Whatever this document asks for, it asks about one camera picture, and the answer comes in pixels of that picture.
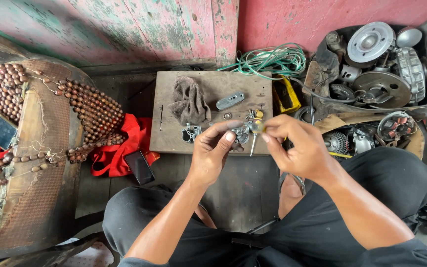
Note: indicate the brown dirty rag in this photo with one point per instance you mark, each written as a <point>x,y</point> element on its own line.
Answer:
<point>189,100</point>

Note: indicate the small grey metal carburetor part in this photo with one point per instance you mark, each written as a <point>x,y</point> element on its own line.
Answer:
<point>241,135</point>

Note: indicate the person's left hand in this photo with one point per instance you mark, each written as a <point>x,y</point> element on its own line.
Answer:
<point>206,155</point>

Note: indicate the grey oblong metal cover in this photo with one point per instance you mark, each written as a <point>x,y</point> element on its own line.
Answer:
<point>230,101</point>

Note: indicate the person's black trousers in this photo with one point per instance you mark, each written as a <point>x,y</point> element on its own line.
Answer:
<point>384,178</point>

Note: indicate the small brass and steel fittings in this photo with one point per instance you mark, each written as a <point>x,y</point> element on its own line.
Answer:
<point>256,113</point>

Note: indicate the grey metal carburetor body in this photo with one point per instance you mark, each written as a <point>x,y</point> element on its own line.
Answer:
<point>190,133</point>

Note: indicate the white printed paper sheet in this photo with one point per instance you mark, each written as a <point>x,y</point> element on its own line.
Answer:
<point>87,256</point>

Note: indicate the black flat metal tool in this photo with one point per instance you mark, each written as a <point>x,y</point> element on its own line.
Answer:
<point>252,237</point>

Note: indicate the small round metal washer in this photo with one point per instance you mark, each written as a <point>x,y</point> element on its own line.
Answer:
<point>227,116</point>

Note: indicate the person's right hand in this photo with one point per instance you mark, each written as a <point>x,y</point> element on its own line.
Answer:
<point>298,152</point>

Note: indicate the yellow plastic container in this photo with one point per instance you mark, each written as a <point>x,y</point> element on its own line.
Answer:
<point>285,96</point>

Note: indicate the person's foot in sandal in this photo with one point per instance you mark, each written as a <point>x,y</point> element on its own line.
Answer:
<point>289,193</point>

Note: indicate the brown wooden bead seat cover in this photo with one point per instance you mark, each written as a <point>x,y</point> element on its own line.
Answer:
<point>95,111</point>

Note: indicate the torn brown cardboard piece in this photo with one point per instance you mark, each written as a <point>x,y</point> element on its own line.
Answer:
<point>347,119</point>

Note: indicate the black phone with plain case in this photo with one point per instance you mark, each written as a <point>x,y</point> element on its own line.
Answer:
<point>139,167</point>

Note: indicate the heap of metal engine parts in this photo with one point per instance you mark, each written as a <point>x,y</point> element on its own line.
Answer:
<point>376,74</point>

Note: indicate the worn brown padded seat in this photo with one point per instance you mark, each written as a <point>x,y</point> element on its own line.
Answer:
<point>46,167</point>

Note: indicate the square wooden work board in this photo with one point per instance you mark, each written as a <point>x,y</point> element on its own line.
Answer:
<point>198,89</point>

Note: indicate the red fabric bag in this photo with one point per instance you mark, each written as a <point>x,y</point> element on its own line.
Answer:
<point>124,137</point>

